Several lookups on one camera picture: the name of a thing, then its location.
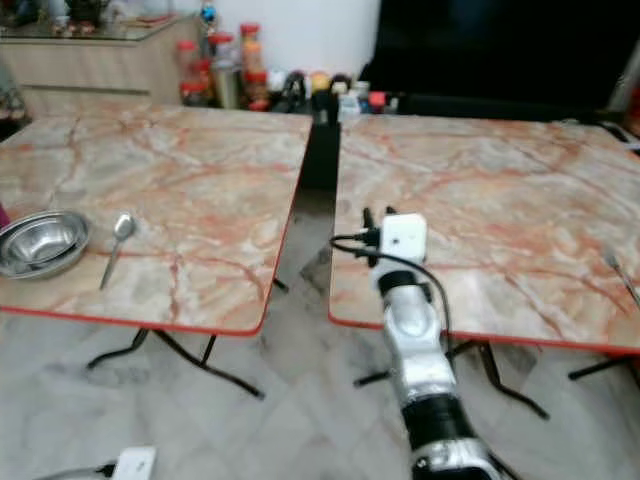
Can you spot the red lid plastic jar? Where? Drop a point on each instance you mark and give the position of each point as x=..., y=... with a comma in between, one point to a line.
x=195, y=93
x=257, y=90
x=186, y=60
x=222, y=46

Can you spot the small white box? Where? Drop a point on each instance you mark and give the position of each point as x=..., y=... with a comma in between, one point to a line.
x=351, y=104

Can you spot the silver metal spoon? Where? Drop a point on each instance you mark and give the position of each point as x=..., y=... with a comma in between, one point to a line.
x=124, y=226

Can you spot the blue round ornament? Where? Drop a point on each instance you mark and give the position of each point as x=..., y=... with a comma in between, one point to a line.
x=208, y=13

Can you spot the stainless steel bowl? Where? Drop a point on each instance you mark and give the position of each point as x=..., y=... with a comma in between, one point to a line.
x=45, y=245

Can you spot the small red container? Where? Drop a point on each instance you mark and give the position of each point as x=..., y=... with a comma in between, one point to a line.
x=376, y=101

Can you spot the light wood cabinet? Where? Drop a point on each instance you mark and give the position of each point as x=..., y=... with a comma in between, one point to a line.
x=100, y=70

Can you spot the marble top folding table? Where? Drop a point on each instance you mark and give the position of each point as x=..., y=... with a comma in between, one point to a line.
x=200, y=180
x=510, y=200

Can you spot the yellow small figurine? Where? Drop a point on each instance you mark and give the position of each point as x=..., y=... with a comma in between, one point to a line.
x=320, y=82

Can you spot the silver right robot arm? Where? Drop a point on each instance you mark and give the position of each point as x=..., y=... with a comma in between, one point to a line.
x=420, y=360

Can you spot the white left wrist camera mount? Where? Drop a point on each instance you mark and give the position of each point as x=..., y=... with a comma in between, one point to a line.
x=134, y=465

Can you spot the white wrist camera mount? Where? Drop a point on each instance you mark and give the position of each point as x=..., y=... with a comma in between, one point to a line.
x=134, y=465
x=405, y=237

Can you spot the purple plastic cup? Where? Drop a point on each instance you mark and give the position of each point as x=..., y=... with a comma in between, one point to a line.
x=4, y=216

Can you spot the black television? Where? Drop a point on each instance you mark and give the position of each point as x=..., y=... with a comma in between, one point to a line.
x=490, y=45

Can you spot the black small figurine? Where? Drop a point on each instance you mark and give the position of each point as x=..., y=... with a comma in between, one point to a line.
x=294, y=92

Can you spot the silver metal fork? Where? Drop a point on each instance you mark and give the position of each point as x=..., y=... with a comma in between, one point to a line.
x=612, y=262

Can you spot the tall red lid jar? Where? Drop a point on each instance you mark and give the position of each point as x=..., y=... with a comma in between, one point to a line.
x=251, y=48

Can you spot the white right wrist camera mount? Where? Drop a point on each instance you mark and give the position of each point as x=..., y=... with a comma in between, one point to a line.
x=405, y=237

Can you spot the steel thermos flask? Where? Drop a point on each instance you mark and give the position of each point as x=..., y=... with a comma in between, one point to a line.
x=226, y=86

